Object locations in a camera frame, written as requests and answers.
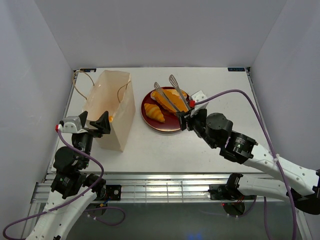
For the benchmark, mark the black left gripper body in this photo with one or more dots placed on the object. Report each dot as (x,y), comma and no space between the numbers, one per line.
(84,141)

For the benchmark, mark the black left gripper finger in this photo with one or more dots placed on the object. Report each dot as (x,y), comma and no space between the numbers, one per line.
(81,125)
(102,125)

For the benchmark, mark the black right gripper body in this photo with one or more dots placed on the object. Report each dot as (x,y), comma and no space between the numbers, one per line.
(196,122)

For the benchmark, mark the large round orange bun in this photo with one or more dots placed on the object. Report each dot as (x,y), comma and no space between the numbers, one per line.
(110,118)

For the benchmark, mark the metal serving tongs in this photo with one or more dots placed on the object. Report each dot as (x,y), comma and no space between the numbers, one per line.
(171,102)

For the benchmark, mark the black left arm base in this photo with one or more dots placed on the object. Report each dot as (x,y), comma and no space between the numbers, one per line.
(110,193)

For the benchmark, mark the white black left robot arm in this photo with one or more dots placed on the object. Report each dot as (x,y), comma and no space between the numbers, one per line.
(71,190)

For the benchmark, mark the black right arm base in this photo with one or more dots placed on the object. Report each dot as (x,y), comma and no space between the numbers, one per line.
(220,192)

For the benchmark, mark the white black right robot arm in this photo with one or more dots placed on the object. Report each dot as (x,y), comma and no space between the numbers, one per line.
(290,182)

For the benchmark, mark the white paper bag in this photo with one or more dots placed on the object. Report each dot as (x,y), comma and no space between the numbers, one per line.
(111,92)

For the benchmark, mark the flat orange oval bread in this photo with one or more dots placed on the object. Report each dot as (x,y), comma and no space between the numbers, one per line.
(176,100)

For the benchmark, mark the flat toasted white bread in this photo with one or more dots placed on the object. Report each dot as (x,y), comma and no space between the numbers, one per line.
(171,90)

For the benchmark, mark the dark red round plate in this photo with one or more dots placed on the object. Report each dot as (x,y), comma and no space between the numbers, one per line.
(171,121)

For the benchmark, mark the blue label sticker left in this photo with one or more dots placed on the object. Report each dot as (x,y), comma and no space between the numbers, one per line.
(88,70)

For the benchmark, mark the blue label sticker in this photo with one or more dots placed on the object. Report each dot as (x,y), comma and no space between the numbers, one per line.
(88,70)
(236,69)

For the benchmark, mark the striped golden croissant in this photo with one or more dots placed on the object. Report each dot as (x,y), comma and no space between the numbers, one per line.
(153,111)

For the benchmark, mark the blue label sticker right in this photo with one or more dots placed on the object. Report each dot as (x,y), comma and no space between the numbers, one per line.
(236,69)

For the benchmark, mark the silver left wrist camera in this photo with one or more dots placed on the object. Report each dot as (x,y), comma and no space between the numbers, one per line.
(70,125)

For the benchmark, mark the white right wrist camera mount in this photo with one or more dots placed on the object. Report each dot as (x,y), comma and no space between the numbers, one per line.
(196,102)

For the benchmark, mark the aluminium front frame rail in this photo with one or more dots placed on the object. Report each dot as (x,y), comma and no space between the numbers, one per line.
(165,188)

